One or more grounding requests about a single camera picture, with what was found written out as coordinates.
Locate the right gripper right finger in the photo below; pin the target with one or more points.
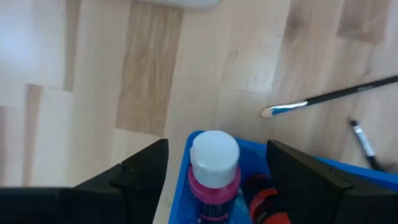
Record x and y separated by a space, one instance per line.
326 199

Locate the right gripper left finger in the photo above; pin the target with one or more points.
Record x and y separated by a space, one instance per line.
93 202

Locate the red paint bottle white cap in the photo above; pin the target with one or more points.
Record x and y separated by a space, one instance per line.
264 202

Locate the thin black paintbrush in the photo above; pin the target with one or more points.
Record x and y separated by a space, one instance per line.
362 140

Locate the black paintbrush tan bristles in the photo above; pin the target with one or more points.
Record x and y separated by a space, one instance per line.
342 93

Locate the pink paint bottle white cap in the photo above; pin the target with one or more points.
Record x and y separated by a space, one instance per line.
214 155

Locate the white plastic bin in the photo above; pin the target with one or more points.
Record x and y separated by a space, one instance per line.
186 3

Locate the blue plastic basket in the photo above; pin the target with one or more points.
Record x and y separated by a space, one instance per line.
252 155

